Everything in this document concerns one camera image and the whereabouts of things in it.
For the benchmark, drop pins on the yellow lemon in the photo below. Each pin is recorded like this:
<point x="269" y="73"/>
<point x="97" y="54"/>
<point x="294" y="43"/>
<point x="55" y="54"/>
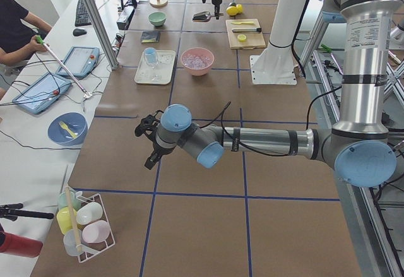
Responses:
<point x="232" y="10"/>
<point x="239" y="8"/>

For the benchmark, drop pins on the grey folded cloth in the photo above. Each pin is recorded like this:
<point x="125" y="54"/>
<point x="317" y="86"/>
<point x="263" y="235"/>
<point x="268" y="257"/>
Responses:
<point x="150" y="37"/>

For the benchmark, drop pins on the blue bowl on desk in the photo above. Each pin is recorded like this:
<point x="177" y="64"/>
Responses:
<point x="76" y="123"/>

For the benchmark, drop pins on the white wire cup rack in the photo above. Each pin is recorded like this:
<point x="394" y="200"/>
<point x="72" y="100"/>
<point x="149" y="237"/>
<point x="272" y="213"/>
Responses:
<point x="85" y="225"/>

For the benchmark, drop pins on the white cup in rack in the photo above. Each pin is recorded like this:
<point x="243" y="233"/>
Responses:
<point x="89" y="213"/>

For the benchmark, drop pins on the pink bowl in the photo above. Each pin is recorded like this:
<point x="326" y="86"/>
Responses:
<point x="198" y="51"/>

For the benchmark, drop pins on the cream bear tray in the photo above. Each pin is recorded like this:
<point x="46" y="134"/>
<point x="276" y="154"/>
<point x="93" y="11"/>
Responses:
<point x="165" y="69"/>

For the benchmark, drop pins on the yellow lemon lower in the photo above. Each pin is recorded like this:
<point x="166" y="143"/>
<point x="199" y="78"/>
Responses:
<point x="239" y="8"/>

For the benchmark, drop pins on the teach pendant near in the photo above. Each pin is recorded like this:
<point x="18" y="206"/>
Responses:
<point x="41" y="94"/>

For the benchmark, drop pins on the red bottle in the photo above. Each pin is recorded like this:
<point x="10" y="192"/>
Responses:
<point x="19" y="246"/>

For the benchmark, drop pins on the steel rod handle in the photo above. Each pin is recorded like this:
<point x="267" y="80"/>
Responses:
<point x="247" y="30"/>

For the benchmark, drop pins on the black computer mouse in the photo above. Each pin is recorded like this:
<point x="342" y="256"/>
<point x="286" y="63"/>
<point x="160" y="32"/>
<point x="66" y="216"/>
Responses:
<point x="79" y="32"/>

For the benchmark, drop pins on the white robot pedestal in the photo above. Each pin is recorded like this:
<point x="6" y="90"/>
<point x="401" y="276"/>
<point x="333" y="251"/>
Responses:
<point x="275" y="66"/>

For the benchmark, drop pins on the teach pendant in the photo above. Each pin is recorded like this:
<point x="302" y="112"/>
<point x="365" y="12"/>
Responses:
<point x="41" y="94"/>
<point x="81" y="60"/>

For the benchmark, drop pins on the pink cup in rack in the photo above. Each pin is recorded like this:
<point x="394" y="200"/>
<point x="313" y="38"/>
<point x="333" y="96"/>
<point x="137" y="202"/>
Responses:
<point x="96" y="232"/>

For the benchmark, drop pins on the black tripod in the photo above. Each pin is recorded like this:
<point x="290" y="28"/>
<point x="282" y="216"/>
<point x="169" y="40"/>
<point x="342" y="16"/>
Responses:
<point x="14" y="211"/>

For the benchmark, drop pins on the yellow fork in bowl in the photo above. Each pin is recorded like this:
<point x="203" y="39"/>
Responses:
<point x="65" y="127"/>

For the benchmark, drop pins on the wooden cutting board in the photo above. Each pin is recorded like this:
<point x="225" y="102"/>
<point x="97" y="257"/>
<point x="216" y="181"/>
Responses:
<point x="254" y="40"/>

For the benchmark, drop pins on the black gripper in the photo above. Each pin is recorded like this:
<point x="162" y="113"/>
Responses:
<point x="156" y="149"/>
<point x="216" y="2"/>

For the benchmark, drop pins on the silver metal ice scoop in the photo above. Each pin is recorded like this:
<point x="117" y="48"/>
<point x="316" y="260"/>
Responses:
<point x="205" y="16"/>

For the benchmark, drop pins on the reacher grabber stick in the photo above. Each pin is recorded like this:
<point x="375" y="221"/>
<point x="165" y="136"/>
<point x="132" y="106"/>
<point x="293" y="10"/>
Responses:
<point x="87" y="94"/>

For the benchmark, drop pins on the blue plastic cup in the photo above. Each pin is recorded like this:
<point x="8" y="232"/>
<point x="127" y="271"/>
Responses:
<point x="151" y="57"/>

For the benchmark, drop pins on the aluminium frame post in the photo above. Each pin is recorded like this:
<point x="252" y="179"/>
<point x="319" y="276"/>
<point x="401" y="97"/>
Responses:
<point x="101" y="33"/>

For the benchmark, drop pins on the green ceramic bowl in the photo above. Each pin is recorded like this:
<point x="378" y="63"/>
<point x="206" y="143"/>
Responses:
<point x="157" y="19"/>

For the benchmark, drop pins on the yellow cup in rack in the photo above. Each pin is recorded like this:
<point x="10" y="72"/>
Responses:
<point x="64" y="220"/>

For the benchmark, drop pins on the person forearm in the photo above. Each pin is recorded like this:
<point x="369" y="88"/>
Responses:
<point x="12" y="58"/>

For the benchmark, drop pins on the half lemon slice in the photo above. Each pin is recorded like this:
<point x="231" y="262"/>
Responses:
<point x="242" y="38"/>

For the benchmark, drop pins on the green cup in rack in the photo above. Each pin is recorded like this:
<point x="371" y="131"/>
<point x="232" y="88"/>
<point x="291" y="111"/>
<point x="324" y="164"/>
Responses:
<point x="62" y="201"/>

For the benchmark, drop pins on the person hand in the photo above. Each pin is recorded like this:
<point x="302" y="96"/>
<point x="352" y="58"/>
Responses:
<point x="35" y="46"/>

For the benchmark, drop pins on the teach pendant far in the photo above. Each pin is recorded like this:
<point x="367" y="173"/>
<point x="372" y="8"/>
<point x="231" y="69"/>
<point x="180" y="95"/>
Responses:
<point x="81" y="60"/>

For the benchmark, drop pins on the black keyboard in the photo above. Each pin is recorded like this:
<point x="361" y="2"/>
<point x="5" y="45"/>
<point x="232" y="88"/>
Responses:
<point x="82" y="18"/>

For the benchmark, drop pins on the clear cup in rack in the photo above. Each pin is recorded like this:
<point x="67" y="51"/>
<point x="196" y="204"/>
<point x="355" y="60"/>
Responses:
<point x="69" y="242"/>

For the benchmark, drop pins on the clear wine glass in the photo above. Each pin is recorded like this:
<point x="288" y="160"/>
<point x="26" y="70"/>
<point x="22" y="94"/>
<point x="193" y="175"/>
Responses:
<point x="154" y="76"/>

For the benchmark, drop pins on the yellow plastic knife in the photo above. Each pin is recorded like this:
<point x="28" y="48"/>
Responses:
<point x="242" y="22"/>

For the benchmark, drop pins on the yellow lemon upper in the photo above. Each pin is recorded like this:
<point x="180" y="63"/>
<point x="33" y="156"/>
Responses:
<point x="232" y="10"/>

